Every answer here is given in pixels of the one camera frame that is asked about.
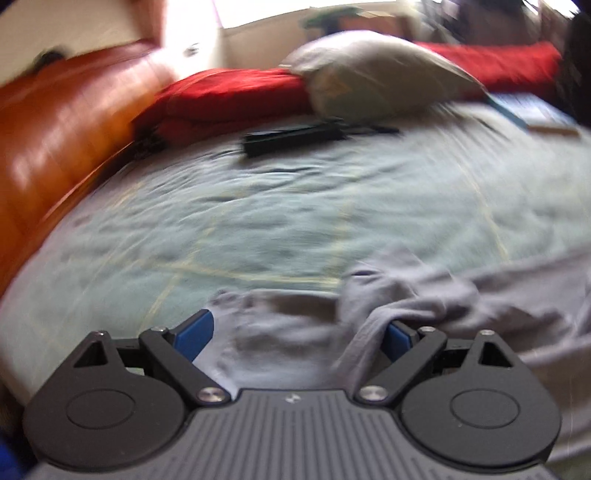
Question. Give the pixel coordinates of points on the grey-green plaid pillow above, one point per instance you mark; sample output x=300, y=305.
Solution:
x=360, y=76

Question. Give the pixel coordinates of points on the red duvet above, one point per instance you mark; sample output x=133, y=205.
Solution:
x=221, y=101

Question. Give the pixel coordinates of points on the black folded umbrella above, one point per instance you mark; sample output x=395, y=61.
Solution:
x=261, y=143

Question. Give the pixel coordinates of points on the orange wooden headboard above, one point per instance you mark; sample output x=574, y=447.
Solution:
x=61, y=130

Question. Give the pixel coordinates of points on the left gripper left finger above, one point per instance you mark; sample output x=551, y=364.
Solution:
x=170, y=354

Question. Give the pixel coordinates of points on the green stool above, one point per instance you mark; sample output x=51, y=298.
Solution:
x=327, y=20

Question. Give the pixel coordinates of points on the grey sweatpants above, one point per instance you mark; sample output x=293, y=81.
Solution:
x=281, y=339

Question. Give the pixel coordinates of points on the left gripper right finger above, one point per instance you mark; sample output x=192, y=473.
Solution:
x=412, y=354

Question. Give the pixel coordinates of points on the black backpack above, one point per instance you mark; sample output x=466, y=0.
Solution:
x=573, y=80

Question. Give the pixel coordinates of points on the white blue paperback book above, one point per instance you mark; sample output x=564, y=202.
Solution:
x=533, y=114

